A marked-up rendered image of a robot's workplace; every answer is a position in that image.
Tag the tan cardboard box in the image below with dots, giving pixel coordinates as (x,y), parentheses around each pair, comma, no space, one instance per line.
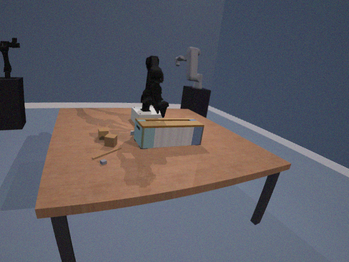
(110,140)
(102,132)

